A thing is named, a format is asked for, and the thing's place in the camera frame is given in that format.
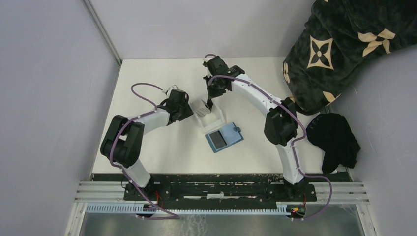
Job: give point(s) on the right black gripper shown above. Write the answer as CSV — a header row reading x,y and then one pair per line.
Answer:
x,y
212,93

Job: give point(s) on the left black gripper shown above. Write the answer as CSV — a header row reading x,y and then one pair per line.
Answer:
x,y
189,111

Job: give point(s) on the clear plastic card box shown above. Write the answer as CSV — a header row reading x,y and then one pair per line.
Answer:
x,y
210,122

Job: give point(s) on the blue leather card holder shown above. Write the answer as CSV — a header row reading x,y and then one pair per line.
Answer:
x,y
231,134

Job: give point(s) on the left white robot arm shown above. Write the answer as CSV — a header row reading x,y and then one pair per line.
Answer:
x,y
123,140

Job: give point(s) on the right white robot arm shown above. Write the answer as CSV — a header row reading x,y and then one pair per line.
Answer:
x,y
281,122

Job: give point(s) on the stack of credit cards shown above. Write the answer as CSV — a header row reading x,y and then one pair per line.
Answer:
x,y
202,109

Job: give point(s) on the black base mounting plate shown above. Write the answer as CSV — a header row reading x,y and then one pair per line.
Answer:
x,y
217,178

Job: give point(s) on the black cloth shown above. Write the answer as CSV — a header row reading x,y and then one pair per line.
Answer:
x,y
333,135

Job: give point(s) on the black floral patterned blanket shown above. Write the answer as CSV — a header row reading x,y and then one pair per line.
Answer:
x,y
339,38

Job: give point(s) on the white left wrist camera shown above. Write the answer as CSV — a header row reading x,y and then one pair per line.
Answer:
x,y
168,90

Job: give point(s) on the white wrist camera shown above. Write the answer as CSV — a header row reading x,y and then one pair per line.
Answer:
x,y
168,90
205,60

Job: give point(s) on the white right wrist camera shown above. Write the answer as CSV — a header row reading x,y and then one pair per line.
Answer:
x,y
205,60

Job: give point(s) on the aluminium corner post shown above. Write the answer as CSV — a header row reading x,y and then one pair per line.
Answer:
x,y
102,31

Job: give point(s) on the white slotted cable duct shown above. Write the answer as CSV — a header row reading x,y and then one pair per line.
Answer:
x,y
145,210

